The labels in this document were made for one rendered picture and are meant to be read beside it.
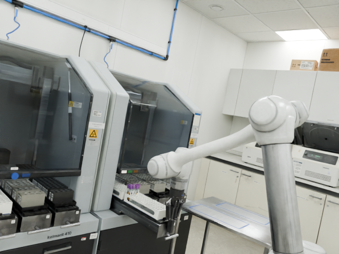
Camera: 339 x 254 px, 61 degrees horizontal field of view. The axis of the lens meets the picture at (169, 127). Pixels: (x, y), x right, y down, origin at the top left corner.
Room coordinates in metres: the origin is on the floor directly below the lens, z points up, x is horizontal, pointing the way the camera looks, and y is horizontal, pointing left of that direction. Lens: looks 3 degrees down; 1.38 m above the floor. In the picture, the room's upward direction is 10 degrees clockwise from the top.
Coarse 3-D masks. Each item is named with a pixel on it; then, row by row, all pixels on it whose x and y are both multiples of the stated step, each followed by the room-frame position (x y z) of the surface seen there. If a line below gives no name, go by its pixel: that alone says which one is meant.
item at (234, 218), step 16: (192, 208) 1.75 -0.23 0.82; (208, 208) 1.81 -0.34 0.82; (224, 208) 1.87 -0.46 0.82; (240, 208) 1.94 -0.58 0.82; (176, 224) 1.76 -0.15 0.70; (208, 224) 2.09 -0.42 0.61; (224, 224) 1.57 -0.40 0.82; (240, 224) 1.62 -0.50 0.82; (256, 224) 1.67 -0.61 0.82; (256, 240) 1.44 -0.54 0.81
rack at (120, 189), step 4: (116, 184) 1.82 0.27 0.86; (120, 184) 1.83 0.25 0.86; (116, 188) 1.73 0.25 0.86; (120, 188) 1.74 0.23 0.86; (124, 188) 1.75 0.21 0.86; (112, 192) 1.82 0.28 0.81; (116, 192) 1.83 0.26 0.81; (120, 192) 1.70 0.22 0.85; (124, 192) 1.69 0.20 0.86; (116, 196) 1.72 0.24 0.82; (120, 196) 1.69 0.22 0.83; (124, 196) 1.70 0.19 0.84
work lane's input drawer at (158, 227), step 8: (112, 200) 1.71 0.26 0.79; (120, 200) 1.68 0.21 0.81; (120, 208) 1.65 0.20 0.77; (128, 208) 1.61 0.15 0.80; (136, 208) 1.58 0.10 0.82; (136, 216) 1.55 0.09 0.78; (144, 216) 1.52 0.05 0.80; (144, 224) 1.50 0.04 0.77; (152, 224) 1.46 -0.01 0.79; (160, 224) 1.45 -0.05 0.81; (160, 232) 1.45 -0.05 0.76; (168, 232) 1.49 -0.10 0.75
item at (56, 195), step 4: (52, 192) 1.42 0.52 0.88; (56, 192) 1.44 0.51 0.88; (60, 192) 1.44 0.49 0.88; (64, 192) 1.45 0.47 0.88; (68, 192) 1.47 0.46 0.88; (72, 192) 1.49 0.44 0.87; (52, 196) 1.42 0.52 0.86; (56, 196) 1.43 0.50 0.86; (60, 196) 1.44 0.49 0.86; (64, 196) 1.46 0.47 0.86; (68, 196) 1.47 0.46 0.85; (72, 196) 1.49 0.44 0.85; (52, 200) 1.41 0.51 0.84; (56, 200) 1.43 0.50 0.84; (60, 200) 1.44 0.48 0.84; (64, 200) 1.46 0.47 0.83; (68, 200) 1.48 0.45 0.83; (72, 200) 1.49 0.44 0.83
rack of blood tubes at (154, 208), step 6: (126, 198) 1.65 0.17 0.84; (132, 198) 1.62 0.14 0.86; (138, 198) 1.62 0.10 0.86; (144, 198) 1.64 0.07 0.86; (150, 198) 1.66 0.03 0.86; (132, 204) 1.61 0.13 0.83; (138, 204) 1.62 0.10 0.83; (144, 204) 1.55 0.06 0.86; (150, 204) 1.56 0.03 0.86; (156, 204) 1.57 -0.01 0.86; (162, 204) 1.59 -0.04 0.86; (144, 210) 1.54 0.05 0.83; (150, 210) 1.62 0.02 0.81; (156, 210) 1.48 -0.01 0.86; (162, 210) 1.49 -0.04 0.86; (156, 216) 1.47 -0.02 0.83; (162, 216) 1.49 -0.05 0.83
